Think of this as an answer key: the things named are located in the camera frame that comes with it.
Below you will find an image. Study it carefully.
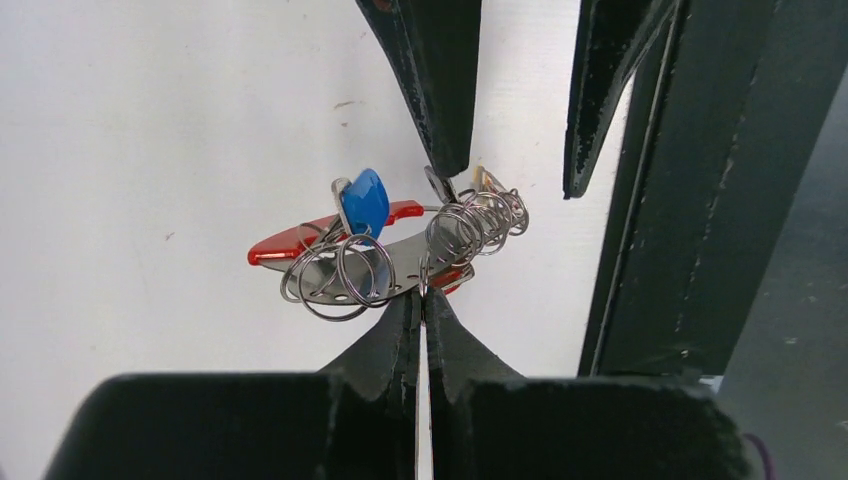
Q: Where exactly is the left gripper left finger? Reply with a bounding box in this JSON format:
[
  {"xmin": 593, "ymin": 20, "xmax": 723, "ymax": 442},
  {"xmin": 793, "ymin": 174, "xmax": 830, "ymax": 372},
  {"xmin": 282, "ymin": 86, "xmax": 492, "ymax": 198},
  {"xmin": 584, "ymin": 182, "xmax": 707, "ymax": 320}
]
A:
[{"xmin": 321, "ymin": 293, "xmax": 422, "ymax": 479}]

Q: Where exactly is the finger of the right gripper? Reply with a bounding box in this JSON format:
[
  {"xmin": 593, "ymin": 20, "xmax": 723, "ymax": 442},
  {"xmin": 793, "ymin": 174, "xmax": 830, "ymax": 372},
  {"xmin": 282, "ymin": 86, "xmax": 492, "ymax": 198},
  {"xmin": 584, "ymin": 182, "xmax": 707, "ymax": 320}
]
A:
[
  {"xmin": 563, "ymin": 0, "xmax": 676, "ymax": 199},
  {"xmin": 357, "ymin": 0, "xmax": 482, "ymax": 178}
]

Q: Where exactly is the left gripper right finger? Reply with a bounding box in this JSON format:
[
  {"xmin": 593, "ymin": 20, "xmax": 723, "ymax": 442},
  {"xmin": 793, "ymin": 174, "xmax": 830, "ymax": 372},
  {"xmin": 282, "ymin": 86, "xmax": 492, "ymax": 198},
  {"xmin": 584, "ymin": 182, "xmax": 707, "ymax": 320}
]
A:
[{"xmin": 423, "ymin": 289, "xmax": 523, "ymax": 479}]

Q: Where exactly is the key with red tag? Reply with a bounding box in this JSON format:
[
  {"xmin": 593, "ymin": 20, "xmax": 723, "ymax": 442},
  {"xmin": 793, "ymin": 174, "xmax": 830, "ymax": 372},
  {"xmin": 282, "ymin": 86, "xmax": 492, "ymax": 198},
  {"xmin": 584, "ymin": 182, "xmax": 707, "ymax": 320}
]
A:
[{"xmin": 429, "ymin": 264, "xmax": 475, "ymax": 295}]

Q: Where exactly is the key organizer with red handle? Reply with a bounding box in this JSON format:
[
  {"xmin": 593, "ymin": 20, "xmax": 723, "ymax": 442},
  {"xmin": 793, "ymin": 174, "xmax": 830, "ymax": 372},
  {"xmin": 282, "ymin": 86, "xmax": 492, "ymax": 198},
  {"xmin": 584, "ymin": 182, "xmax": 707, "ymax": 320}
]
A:
[{"xmin": 246, "ymin": 166, "xmax": 530, "ymax": 322}]

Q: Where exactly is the blue key tag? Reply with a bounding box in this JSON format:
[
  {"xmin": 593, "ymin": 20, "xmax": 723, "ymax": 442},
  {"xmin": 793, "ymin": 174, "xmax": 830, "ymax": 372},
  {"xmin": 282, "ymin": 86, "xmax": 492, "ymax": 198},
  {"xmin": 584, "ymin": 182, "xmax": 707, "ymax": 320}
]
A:
[{"xmin": 340, "ymin": 168, "xmax": 390, "ymax": 239}]

